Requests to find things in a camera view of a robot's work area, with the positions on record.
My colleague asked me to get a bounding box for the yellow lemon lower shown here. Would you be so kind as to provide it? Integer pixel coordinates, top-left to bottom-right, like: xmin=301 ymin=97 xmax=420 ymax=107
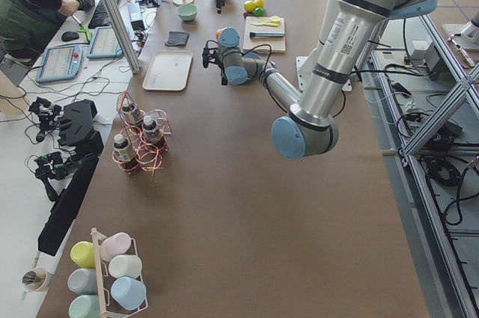
xmin=243 ymin=0 xmax=257 ymax=13

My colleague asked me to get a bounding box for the yellow lemon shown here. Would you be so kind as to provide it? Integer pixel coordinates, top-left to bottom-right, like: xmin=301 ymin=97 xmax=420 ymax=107
xmin=243 ymin=0 xmax=257 ymax=13
xmin=253 ymin=0 xmax=265 ymax=8

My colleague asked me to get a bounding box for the grey folded cloth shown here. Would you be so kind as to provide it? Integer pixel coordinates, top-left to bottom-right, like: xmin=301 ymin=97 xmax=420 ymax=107
xmin=165 ymin=31 xmax=189 ymax=47

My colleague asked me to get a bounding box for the yellow lemon upper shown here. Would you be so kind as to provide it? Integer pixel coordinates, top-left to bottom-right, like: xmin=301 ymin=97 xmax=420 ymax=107
xmin=253 ymin=0 xmax=265 ymax=8

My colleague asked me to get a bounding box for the mint green bowl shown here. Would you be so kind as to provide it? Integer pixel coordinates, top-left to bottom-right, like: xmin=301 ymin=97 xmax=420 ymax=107
xmin=177 ymin=4 xmax=198 ymax=22

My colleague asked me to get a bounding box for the cream rabbit tray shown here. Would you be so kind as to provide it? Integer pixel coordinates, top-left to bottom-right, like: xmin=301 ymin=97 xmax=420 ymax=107
xmin=142 ymin=50 xmax=192 ymax=91

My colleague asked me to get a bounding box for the green lime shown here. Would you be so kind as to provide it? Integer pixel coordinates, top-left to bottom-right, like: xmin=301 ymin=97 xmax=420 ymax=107
xmin=252 ymin=7 xmax=264 ymax=17

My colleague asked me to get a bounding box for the steel muddler black tip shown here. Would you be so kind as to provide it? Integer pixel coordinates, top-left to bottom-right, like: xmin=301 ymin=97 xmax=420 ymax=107
xmin=249 ymin=31 xmax=285 ymax=39

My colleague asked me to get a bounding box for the lemon half lower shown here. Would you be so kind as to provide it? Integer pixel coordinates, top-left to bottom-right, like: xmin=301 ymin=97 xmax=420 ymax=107
xmin=258 ymin=17 xmax=269 ymax=24

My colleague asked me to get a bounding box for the yellow plastic knife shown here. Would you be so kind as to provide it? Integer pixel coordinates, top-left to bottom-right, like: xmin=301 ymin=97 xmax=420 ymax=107
xmin=250 ymin=20 xmax=281 ymax=27

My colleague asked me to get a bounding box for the wooden cutting board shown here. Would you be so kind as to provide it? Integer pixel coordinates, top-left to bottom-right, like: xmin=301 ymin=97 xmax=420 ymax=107
xmin=242 ymin=16 xmax=286 ymax=54

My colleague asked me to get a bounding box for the tea bottle left back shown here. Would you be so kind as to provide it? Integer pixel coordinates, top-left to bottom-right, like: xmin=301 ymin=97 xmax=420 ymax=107
xmin=121 ymin=102 xmax=143 ymax=126

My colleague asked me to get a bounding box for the tea bottle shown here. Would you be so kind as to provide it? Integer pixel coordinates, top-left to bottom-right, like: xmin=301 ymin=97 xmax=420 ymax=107
xmin=121 ymin=102 xmax=143 ymax=126
xmin=113 ymin=133 xmax=140 ymax=174
xmin=142 ymin=115 xmax=167 ymax=152

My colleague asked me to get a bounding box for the tea bottle right back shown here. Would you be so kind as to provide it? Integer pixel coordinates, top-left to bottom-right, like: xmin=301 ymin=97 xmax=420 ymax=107
xmin=142 ymin=115 xmax=167 ymax=152

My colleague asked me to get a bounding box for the teach pendant far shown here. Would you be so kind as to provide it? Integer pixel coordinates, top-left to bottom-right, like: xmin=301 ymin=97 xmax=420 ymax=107
xmin=86 ymin=26 xmax=123 ymax=60

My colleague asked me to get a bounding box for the teach pendant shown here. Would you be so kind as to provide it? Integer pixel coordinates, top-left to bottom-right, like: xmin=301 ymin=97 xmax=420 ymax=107
xmin=35 ymin=44 xmax=83 ymax=84
xmin=86 ymin=26 xmax=123 ymax=60

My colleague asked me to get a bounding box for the black keyboard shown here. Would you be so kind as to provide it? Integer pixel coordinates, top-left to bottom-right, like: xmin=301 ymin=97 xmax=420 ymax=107
xmin=88 ymin=0 xmax=121 ymax=29

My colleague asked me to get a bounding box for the tea bottle front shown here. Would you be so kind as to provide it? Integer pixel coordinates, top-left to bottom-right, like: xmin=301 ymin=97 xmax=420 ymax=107
xmin=113 ymin=133 xmax=140 ymax=174

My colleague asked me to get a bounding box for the black computer mouse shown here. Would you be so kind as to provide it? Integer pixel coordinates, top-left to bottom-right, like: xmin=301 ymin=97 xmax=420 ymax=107
xmin=61 ymin=31 xmax=79 ymax=42

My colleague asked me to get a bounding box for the teach pendant near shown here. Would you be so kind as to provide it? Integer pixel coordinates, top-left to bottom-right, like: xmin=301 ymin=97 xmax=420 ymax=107
xmin=35 ymin=44 xmax=83 ymax=84

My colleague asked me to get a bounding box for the person in green jacket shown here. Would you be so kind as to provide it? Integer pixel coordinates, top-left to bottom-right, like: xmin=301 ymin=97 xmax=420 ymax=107
xmin=1 ymin=0 xmax=95 ymax=61

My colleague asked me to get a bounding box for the pink cup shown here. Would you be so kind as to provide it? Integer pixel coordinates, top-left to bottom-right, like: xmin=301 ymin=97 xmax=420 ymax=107
xmin=100 ymin=232 xmax=132 ymax=262

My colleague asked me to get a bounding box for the white cup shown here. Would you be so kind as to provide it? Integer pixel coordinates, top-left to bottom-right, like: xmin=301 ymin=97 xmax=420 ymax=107
xmin=109 ymin=254 xmax=142 ymax=279

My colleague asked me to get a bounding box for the yellow cup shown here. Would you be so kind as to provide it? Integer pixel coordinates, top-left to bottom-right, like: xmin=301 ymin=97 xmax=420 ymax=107
xmin=70 ymin=241 xmax=95 ymax=269

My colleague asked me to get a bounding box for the light blue cup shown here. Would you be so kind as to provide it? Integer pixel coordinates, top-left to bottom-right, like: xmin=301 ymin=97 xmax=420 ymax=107
xmin=110 ymin=276 xmax=147 ymax=311

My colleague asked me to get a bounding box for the grey cup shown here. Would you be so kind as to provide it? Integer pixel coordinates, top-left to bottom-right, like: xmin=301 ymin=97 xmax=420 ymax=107
xmin=67 ymin=268 xmax=97 ymax=295

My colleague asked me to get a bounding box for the mint green cup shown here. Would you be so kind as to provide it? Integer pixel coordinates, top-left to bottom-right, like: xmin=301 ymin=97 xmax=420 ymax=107
xmin=68 ymin=295 xmax=100 ymax=318

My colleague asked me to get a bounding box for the paper cup with tools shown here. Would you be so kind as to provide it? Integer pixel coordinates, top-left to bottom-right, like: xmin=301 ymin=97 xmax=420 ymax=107
xmin=22 ymin=267 xmax=52 ymax=293

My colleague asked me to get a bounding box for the copper wire bottle rack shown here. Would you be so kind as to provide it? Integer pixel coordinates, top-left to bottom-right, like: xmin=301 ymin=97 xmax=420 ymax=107
xmin=112 ymin=91 xmax=172 ymax=175

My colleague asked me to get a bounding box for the aluminium frame post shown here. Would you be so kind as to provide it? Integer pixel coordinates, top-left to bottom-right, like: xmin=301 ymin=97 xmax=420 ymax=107
xmin=102 ymin=0 xmax=141 ymax=74

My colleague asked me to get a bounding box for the white wire cup rack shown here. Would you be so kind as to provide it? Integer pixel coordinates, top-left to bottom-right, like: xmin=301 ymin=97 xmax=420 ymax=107
xmin=91 ymin=227 xmax=150 ymax=317

